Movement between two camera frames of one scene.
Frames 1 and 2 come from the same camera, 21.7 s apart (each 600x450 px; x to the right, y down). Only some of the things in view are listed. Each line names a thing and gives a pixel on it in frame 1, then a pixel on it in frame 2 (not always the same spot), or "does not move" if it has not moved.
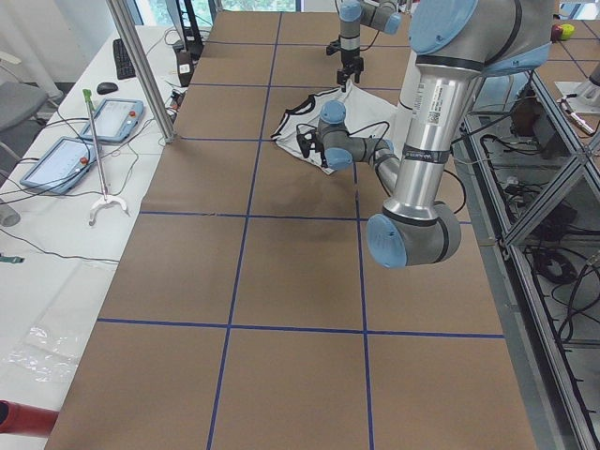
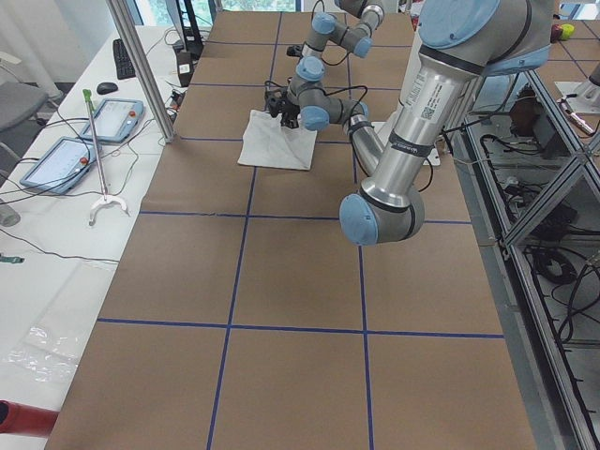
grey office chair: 21,102 does not move
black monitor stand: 187,52 does not move
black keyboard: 124,66 does not move
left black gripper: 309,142 to 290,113
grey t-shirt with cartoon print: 366,116 to 267,142
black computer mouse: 103,88 does not move
